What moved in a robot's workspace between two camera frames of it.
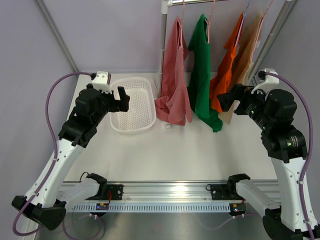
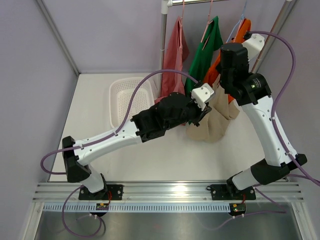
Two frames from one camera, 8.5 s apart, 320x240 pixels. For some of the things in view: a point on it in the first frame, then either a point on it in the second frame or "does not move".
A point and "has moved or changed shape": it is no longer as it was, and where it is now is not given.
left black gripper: [118, 105] -> [200, 113]
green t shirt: [199, 86] -> [207, 57]
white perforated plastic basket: [141, 113] does not move
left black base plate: [113, 192] does not move
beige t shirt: [245, 48] has moved or changed shape
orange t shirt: [221, 80] -> [244, 28]
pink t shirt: [172, 107] does not move
